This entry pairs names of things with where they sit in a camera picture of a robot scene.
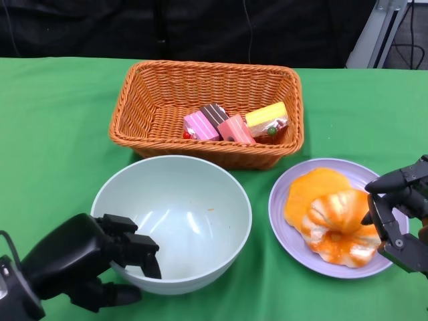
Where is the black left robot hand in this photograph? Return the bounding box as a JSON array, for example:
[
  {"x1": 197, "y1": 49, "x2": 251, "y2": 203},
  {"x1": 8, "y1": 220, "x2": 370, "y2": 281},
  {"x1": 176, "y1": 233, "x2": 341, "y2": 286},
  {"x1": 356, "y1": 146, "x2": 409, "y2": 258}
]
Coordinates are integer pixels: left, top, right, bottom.
[{"x1": 19, "y1": 213, "x2": 163, "y2": 314}]

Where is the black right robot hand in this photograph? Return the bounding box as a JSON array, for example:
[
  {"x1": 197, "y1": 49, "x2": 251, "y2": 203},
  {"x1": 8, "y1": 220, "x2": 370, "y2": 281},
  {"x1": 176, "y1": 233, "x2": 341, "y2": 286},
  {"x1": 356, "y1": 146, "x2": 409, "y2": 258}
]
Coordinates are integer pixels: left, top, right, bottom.
[{"x1": 360, "y1": 154, "x2": 428, "y2": 278}]

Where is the striped orange croissant bread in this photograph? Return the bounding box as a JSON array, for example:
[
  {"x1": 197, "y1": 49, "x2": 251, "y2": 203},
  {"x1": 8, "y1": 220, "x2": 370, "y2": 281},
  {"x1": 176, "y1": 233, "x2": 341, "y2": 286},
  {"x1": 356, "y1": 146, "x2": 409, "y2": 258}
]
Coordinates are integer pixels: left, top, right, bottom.
[{"x1": 300, "y1": 189, "x2": 382, "y2": 268}]

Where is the orange ring-shaped bread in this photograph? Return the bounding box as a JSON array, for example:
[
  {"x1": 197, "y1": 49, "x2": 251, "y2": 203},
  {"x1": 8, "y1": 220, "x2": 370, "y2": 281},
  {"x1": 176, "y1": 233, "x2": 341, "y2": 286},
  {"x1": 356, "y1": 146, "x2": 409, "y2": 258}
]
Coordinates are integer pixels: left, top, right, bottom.
[{"x1": 284, "y1": 168, "x2": 352, "y2": 231}]

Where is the grey round bowl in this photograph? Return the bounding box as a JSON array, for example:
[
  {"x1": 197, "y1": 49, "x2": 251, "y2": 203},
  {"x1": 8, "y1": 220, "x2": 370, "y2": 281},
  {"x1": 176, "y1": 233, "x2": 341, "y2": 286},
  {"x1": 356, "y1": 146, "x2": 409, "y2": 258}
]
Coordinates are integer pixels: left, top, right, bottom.
[{"x1": 90, "y1": 154, "x2": 253, "y2": 296}]

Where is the yellow cake slice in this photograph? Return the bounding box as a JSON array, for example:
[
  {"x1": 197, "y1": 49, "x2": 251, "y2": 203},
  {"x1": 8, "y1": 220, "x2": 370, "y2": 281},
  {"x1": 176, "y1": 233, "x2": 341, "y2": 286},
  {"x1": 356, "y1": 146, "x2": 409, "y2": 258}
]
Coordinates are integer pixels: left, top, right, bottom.
[{"x1": 245, "y1": 101, "x2": 290, "y2": 138}]

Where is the pink cake slice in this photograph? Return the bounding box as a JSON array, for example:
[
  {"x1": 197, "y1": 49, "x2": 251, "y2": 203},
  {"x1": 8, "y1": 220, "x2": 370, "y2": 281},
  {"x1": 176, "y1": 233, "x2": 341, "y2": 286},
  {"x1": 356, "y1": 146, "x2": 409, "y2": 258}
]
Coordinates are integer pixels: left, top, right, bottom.
[{"x1": 217, "y1": 113, "x2": 257, "y2": 144}]

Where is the lavender round plate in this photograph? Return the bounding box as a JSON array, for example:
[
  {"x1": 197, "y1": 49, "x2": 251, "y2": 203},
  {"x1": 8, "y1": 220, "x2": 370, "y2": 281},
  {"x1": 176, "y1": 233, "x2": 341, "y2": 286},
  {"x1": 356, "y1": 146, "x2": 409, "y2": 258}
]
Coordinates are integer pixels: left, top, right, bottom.
[{"x1": 268, "y1": 158, "x2": 411, "y2": 279}]

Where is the orange wicker basket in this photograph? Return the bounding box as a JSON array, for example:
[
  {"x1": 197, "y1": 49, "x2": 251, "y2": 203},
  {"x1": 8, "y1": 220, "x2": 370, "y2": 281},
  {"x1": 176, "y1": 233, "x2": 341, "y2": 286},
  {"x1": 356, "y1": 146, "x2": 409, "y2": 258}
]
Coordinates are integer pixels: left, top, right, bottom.
[{"x1": 108, "y1": 60, "x2": 304, "y2": 171}]

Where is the green tablecloth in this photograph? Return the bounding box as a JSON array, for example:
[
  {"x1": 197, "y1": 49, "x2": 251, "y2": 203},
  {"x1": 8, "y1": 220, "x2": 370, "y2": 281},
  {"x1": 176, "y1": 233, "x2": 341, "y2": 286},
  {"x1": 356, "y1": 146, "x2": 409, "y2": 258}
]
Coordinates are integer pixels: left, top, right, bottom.
[{"x1": 0, "y1": 56, "x2": 428, "y2": 321}]

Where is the black backdrop curtain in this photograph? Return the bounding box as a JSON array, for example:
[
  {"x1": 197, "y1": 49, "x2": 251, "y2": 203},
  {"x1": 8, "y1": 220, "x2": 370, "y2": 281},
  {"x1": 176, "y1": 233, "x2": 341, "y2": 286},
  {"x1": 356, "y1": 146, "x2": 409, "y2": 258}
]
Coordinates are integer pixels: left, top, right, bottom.
[{"x1": 0, "y1": 0, "x2": 372, "y2": 70}]

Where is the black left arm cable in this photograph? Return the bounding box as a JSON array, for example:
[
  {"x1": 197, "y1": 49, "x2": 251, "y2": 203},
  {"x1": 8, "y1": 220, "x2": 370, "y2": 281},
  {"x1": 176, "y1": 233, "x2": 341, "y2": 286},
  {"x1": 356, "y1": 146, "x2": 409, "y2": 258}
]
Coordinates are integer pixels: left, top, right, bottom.
[{"x1": 0, "y1": 229, "x2": 21, "y2": 267}]

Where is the black background floor cable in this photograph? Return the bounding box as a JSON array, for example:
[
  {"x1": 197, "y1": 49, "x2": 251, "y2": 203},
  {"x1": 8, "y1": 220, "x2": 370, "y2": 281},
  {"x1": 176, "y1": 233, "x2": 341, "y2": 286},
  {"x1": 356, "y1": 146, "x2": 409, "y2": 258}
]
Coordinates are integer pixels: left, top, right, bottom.
[{"x1": 391, "y1": 0, "x2": 428, "y2": 70}]

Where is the grey aluminium frame post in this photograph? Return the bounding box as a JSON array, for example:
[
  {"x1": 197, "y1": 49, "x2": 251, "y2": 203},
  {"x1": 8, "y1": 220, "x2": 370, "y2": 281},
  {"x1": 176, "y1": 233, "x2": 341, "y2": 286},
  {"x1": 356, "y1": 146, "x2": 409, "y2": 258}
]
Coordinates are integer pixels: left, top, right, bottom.
[{"x1": 346, "y1": 0, "x2": 414, "y2": 70}]

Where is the thin black hanging cable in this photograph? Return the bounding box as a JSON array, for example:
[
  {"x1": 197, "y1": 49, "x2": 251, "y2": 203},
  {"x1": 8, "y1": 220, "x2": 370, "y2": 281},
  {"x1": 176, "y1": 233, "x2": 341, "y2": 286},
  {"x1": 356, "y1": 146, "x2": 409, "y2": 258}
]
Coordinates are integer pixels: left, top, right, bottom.
[{"x1": 242, "y1": 0, "x2": 254, "y2": 64}]

